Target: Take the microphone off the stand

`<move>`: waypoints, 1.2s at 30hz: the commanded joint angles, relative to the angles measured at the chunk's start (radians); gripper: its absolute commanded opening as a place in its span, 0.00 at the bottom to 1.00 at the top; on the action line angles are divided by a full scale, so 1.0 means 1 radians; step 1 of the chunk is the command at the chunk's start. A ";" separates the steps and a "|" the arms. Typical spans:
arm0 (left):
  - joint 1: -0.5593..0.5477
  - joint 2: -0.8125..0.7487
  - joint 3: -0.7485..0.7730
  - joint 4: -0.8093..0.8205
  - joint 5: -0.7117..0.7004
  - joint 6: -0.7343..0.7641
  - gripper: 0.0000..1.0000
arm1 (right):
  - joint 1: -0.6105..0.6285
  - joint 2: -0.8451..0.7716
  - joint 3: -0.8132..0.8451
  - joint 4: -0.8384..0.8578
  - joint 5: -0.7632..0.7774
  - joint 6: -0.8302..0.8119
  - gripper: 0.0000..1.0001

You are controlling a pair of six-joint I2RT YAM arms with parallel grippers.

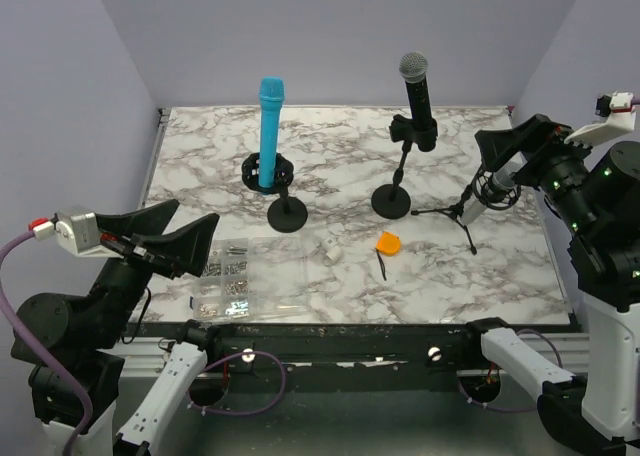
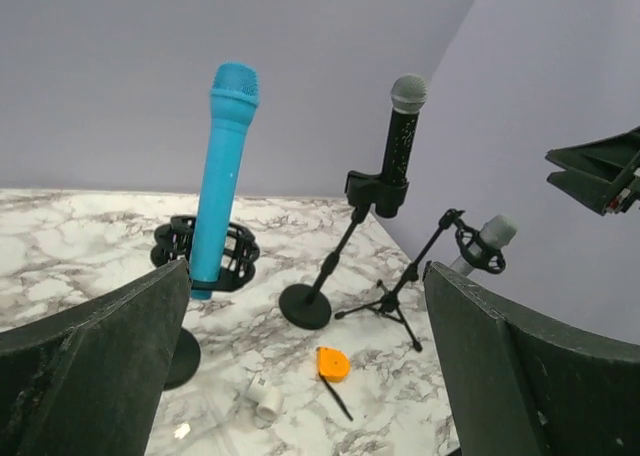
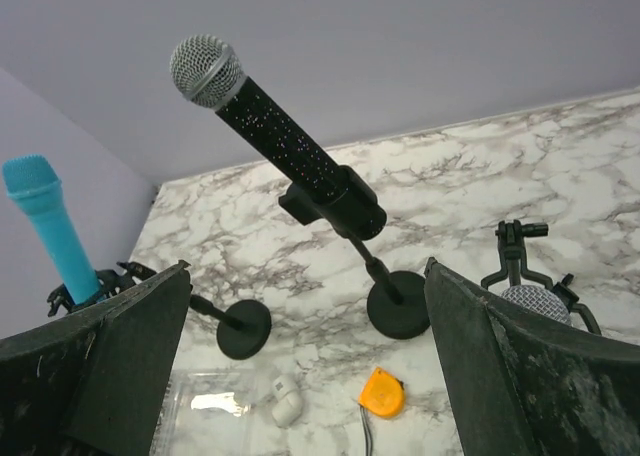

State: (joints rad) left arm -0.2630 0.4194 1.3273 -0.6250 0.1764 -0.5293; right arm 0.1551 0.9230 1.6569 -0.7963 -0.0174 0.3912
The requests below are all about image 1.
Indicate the silver microphone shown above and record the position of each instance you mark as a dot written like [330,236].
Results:
[495,191]

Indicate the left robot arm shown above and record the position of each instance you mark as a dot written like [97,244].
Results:
[68,339]

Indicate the black front mounting rail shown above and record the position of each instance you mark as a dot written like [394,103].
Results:
[343,357]

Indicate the black handheld microphone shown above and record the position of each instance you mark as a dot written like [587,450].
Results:
[413,69]

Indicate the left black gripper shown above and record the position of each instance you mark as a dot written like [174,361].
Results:
[186,246]

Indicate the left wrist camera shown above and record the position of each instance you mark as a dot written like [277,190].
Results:
[75,231]

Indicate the black clip mic stand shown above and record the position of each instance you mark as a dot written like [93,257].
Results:
[392,201]

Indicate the clear screw organizer box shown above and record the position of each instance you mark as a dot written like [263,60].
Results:
[256,279]

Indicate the blue microphone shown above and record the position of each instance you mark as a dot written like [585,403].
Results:
[271,98]

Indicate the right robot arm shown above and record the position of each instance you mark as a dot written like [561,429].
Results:
[591,178]

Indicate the black shock mount stand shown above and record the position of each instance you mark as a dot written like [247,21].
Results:
[287,214]

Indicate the orange tape measure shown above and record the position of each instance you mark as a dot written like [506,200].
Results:
[387,245]

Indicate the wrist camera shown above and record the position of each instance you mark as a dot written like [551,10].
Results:
[617,112]
[75,231]

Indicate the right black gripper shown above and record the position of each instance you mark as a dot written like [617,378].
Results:
[537,136]

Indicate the black tripod shock mount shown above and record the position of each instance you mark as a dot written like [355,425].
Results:
[454,211]

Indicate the white plastic fitting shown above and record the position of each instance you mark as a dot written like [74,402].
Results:
[332,250]

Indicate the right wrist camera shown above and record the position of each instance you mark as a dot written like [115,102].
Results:
[617,112]

